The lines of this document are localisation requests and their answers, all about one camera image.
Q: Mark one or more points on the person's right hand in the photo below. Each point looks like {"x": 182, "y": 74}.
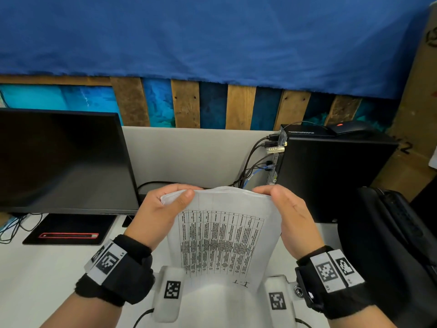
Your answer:
{"x": 297, "y": 225}

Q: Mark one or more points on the person's left hand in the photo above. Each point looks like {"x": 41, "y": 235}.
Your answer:
{"x": 150, "y": 218}

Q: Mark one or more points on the person's right thumb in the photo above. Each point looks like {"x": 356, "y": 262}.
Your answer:
{"x": 277, "y": 210}

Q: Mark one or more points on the person's left thumb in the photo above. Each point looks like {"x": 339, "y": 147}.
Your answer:
{"x": 181, "y": 204}

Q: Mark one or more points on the white printed paper sheet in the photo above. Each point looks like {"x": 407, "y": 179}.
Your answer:
{"x": 222, "y": 235}

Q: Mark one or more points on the person's left forearm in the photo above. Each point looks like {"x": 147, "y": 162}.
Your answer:
{"x": 85, "y": 314}

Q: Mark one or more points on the person's right forearm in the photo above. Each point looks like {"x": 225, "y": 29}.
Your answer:
{"x": 362, "y": 321}

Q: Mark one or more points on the grey desk partition panel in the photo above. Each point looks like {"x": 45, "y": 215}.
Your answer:
{"x": 191, "y": 157}

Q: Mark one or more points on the black desktop computer tower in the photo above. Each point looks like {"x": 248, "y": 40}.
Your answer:
{"x": 327, "y": 174}

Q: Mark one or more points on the black right wrist band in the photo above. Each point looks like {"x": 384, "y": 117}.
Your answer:
{"x": 327, "y": 286}

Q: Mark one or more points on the black wrist band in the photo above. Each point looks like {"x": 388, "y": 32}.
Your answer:
{"x": 119, "y": 273}
{"x": 327, "y": 286}

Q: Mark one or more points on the black left wrist band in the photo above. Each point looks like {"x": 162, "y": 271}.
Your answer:
{"x": 119, "y": 273}

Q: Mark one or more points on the white marker block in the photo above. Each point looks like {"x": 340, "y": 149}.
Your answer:
{"x": 278, "y": 304}
{"x": 169, "y": 300}

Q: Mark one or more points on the wooden pallet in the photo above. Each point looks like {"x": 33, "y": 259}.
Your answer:
{"x": 186, "y": 104}

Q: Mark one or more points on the black computer mouse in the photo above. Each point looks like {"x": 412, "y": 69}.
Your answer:
{"x": 348, "y": 128}

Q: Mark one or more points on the black monitor stand base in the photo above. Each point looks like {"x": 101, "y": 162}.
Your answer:
{"x": 68, "y": 228}

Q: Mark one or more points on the black bag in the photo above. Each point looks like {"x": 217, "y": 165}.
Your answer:
{"x": 385, "y": 256}

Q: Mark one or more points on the black computer monitor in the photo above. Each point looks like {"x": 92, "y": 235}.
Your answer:
{"x": 61, "y": 160}

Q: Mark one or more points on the brown cardboard box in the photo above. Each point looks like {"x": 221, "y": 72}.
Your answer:
{"x": 413, "y": 116}

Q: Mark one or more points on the blue cloth curtain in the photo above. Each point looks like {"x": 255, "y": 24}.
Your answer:
{"x": 205, "y": 37}

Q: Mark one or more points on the teal plastic tarp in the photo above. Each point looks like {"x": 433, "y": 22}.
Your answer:
{"x": 51, "y": 97}

